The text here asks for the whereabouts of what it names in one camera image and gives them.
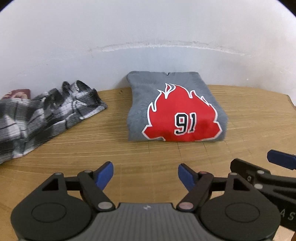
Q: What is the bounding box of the grey hoodie red print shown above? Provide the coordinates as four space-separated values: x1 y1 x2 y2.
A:
126 71 228 142

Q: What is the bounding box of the black white plaid shirt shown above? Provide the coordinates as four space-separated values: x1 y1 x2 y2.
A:
1 80 107 163

